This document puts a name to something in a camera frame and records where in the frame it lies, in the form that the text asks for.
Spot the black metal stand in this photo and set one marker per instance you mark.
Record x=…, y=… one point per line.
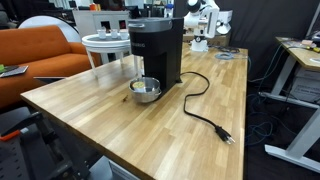
x=36, y=156

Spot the white box under desk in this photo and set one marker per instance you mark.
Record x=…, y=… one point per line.
x=306, y=86

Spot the black curtain backdrop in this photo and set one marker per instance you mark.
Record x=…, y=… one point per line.
x=266, y=26

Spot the orange sofa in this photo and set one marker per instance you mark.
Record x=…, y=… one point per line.
x=40, y=56

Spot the clear water reservoir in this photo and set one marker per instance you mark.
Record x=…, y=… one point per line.
x=138, y=66

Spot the small steel bowl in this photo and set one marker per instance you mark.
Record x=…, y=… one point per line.
x=146, y=96

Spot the cardboard box cabinet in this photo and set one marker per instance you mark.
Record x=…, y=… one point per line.
x=220, y=40

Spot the white cabinet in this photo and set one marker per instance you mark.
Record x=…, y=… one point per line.
x=86, y=21

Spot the white-legged wooden desk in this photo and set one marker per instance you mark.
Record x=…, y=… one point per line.
x=300, y=55

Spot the black Keurig coffee maker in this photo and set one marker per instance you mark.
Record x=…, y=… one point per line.
x=165, y=56

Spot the yellow-top coffee pod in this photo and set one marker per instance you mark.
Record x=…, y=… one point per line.
x=138, y=85

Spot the grey coffee maker lid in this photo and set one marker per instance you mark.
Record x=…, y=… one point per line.
x=150, y=25

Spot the round white side table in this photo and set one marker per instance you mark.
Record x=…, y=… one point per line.
x=103, y=46

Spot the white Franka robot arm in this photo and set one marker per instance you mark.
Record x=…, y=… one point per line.
x=208, y=20

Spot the grey book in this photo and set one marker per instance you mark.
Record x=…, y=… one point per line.
x=15, y=71

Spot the round white chair back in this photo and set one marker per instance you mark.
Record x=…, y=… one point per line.
x=70, y=28

